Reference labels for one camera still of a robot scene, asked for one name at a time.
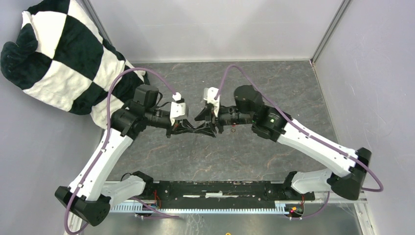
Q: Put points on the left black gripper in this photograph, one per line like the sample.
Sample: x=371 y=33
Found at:
x=180 y=126

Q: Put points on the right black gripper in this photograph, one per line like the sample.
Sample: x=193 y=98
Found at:
x=206 y=114

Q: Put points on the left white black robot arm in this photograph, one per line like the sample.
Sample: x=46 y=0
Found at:
x=87 y=196

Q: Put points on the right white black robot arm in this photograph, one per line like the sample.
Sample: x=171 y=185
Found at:
x=346 y=168

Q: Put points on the silver toothed metal strip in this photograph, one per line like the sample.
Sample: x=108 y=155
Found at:
x=136 y=207

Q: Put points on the black white checkered blanket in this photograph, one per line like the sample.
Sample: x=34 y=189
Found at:
x=60 y=59

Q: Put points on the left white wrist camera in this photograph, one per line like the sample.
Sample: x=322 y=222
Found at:
x=178 y=108

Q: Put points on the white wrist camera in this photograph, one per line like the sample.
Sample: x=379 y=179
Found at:
x=212 y=97
x=178 y=108

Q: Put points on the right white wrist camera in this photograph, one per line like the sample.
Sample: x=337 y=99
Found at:
x=212 y=97

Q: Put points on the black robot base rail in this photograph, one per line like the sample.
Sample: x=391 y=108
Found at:
x=217 y=194

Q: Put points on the left aluminium corner post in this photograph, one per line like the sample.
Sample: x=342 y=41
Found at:
x=91 y=12

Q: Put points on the aluminium corner post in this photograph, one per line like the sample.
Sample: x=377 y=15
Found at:
x=91 y=12
x=330 y=30

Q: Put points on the right aluminium corner post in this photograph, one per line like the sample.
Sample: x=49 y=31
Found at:
x=330 y=30

